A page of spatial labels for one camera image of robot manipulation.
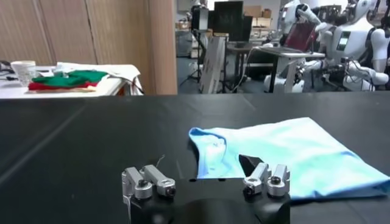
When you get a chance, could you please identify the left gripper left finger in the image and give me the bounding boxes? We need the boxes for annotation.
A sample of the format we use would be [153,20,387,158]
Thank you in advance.
[121,154,177,200]

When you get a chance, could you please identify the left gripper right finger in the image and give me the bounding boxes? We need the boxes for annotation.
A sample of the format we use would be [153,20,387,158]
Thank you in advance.
[238,154,291,197]

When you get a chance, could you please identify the light blue t-shirt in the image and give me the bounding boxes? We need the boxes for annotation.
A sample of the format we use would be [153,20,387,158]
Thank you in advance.
[188,117,390,201]

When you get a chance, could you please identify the white draped cloth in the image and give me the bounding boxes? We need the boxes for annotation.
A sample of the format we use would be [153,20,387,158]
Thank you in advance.
[56,62,144,96]

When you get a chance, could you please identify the white leaning board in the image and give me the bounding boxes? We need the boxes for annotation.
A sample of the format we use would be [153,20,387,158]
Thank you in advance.
[199,36,227,94]

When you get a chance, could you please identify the green folded shirt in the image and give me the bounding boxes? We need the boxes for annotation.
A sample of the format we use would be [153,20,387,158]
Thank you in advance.
[32,69,109,89]

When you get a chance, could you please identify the brown wooden desk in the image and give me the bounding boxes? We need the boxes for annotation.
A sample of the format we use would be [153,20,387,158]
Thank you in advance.
[227,41,255,85]

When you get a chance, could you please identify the red folded shirt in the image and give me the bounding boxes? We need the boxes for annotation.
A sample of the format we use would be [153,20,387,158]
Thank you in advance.
[28,81,99,91]

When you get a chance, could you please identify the black tripod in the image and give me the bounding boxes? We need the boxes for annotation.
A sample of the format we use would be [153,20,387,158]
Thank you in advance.
[179,5,214,89]

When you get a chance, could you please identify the silver laptop red screen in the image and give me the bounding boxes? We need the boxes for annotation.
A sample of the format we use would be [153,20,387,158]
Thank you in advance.
[268,20,318,54]

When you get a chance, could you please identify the white humanoid robot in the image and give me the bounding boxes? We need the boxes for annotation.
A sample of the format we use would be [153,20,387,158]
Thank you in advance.
[263,0,390,93]

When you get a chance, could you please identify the wooden folding screen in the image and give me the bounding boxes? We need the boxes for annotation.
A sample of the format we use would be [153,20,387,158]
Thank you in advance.
[0,0,178,96]

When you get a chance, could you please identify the white side table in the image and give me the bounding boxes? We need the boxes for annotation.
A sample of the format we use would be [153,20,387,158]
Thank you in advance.
[0,62,144,100]

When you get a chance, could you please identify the black monitor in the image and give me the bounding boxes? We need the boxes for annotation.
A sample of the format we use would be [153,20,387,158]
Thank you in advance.
[213,1,245,43]

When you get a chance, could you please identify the clear plastic cup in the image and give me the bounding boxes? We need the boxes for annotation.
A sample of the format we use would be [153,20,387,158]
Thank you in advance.
[11,60,37,88]

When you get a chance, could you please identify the black white headphones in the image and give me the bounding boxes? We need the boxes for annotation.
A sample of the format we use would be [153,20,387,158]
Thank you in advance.
[0,60,15,75]

